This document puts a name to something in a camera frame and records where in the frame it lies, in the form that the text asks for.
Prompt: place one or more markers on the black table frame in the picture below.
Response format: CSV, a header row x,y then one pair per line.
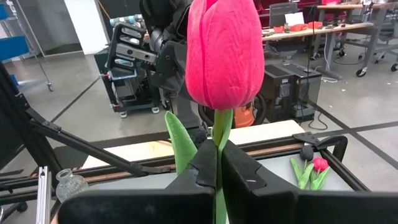
x,y
93,148

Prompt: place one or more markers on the silver aluminium extrusion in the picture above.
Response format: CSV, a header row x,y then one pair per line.
x,y
43,199

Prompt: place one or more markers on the small green leaf stem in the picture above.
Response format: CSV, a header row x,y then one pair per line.
x,y
307,152

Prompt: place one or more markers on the clear glass vase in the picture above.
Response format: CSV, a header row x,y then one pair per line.
x,y
70,186

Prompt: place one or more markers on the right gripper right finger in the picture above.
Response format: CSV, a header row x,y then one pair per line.
x,y
295,207

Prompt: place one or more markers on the grey laptop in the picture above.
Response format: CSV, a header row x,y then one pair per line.
x,y
278,12

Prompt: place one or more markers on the black computer tower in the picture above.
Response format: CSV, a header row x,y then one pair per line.
x,y
276,93
308,90

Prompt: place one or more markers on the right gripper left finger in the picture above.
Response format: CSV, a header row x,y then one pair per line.
x,y
140,207

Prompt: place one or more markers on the light wooden table board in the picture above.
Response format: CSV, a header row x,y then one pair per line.
x,y
264,130

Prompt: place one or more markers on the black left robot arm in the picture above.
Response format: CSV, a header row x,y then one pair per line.
x,y
169,62

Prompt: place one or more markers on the white paper sheet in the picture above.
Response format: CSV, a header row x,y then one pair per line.
x,y
294,18

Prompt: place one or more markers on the pink artificial tulip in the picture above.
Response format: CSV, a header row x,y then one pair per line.
x,y
224,56
320,164

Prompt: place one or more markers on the blue storage bin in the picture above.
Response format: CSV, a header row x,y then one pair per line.
x,y
3,11
12,48

